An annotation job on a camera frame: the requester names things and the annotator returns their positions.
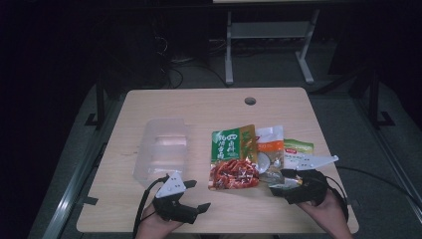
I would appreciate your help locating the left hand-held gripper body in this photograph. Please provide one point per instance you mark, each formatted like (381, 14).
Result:
(170, 187)

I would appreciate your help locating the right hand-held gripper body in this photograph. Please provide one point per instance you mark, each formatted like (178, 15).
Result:
(308, 191)

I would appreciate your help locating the green and white powder packet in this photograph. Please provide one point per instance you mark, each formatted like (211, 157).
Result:
(298, 147)

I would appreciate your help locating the white and orange packet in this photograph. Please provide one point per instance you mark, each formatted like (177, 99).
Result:
(270, 146)

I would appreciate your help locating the clear plastic container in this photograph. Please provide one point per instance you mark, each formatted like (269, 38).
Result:
(162, 149)

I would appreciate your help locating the green and red seasoning packet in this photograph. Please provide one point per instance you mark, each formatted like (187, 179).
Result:
(232, 156)

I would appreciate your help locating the person's right hand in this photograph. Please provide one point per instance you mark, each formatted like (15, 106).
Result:
(326, 212)

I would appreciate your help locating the person's left hand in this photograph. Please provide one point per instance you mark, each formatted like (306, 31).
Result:
(154, 225)

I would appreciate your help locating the black tape piece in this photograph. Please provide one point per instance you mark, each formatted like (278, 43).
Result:
(90, 200)

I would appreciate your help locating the black metal stand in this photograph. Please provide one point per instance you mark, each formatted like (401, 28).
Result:
(374, 99)
(100, 106)

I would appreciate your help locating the aluminium rail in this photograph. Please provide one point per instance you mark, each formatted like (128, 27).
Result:
(66, 202)
(394, 161)

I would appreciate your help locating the white metal table frame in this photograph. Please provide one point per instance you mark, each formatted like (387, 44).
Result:
(229, 49)

